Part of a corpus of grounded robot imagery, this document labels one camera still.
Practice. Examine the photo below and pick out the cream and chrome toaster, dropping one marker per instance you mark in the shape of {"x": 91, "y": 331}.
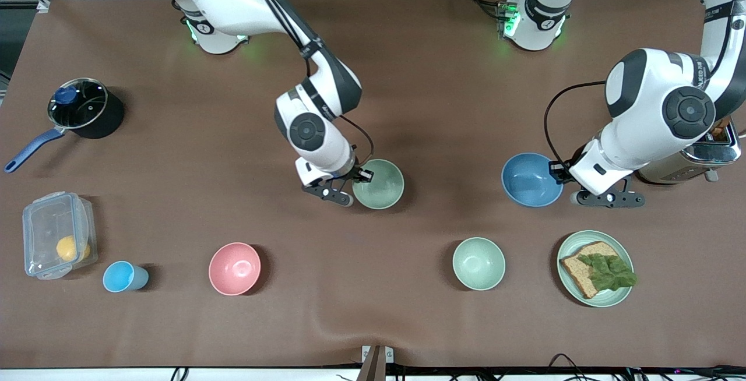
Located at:
{"x": 705, "y": 157}

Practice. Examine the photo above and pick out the blue cup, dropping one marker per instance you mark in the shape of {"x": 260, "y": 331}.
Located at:
{"x": 119, "y": 277}

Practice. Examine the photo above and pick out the pink bowl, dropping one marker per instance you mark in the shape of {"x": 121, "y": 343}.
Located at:
{"x": 234, "y": 268}

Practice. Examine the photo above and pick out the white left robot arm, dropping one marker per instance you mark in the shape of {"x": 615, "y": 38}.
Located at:
{"x": 658, "y": 95}

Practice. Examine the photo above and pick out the sage green bowl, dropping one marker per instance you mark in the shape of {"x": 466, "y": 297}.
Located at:
{"x": 382, "y": 189}

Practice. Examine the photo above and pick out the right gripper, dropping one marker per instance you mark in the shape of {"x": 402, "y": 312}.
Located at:
{"x": 354, "y": 172}

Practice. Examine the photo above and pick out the green lettuce leaf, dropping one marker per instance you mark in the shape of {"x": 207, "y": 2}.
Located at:
{"x": 609, "y": 273}

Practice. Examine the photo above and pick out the brown table cover mat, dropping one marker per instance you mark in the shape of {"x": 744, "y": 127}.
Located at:
{"x": 437, "y": 78}

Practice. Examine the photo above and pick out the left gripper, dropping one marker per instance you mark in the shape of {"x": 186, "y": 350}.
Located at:
{"x": 564, "y": 172}

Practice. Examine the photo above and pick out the glass lid with blue knob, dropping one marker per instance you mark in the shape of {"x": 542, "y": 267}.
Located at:
{"x": 78, "y": 107}

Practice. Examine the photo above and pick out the yellow fruit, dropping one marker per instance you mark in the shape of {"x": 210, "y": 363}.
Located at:
{"x": 70, "y": 249}

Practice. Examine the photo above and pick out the brown bread slice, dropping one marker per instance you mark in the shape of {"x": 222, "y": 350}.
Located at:
{"x": 580, "y": 279}

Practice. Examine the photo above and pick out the pale mint bowl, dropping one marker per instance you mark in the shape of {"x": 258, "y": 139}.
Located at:
{"x": 479, "y": 263}

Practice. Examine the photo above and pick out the blue bowl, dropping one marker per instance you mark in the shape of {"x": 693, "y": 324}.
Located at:
{"x": 527, "y": 183}

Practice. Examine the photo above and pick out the pale green plate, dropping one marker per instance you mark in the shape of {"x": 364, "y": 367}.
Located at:
{"x": 600, "y": 300}

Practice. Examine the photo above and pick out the clear plastic food container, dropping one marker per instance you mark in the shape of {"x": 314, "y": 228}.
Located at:
{"x": 44, "y": 223}

